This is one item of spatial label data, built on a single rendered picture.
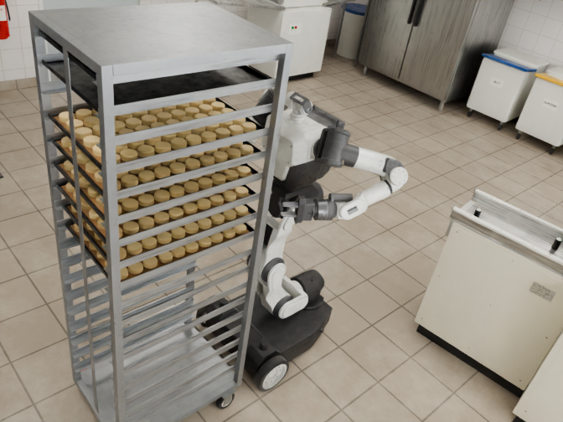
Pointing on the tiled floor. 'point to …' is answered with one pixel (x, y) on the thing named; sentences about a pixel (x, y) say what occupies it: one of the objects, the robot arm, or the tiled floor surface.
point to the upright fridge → (432, 42)
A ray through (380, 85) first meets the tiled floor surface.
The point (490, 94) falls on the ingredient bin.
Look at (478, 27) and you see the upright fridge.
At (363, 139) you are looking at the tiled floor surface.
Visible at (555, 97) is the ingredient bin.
